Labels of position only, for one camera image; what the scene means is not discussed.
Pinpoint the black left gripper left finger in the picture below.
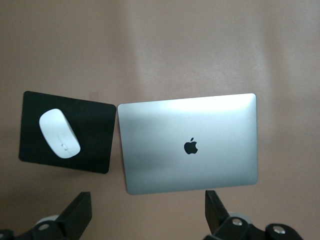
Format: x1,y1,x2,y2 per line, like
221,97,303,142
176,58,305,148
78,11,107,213
31,191,91,240

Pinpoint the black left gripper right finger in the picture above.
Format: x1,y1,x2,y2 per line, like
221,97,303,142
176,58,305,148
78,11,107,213
204,189,251,240

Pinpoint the silver laptop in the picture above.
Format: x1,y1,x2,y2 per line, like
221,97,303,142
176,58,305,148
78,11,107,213
117,93,259,196

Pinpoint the white computer mouse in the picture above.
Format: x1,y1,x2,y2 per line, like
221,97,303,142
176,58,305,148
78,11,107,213
38,108,82,159

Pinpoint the black mouse pad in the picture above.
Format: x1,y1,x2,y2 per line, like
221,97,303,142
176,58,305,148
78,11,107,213
18,90,118,175

